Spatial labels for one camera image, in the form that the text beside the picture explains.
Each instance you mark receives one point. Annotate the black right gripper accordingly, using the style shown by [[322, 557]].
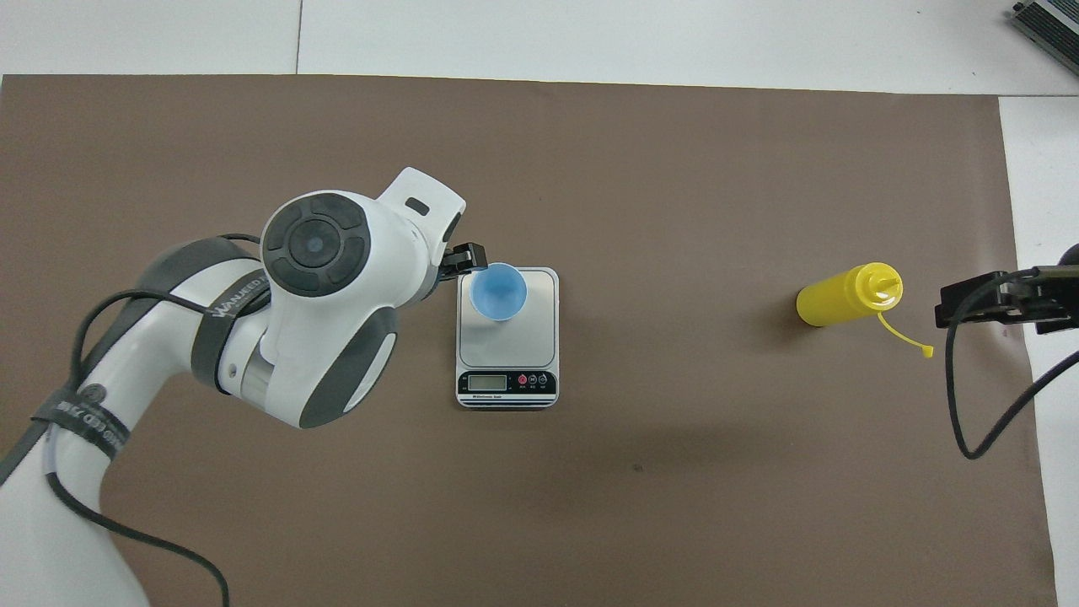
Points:
[[1069, 287]]

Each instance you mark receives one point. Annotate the light blue plastic cup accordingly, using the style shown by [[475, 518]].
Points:
[[498, 291]]

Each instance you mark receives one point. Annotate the yellow squeeze seasoning bottle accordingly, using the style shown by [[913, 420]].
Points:
[[839, 299]]

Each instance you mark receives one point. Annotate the silver digital kitchen scale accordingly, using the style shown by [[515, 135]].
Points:
[[507, 354]]

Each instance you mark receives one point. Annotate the grey ribbed metal device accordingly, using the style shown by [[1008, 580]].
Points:
[[1054, 25]]

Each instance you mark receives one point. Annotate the brown paper table mat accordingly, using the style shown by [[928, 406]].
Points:
[[716, 506]]

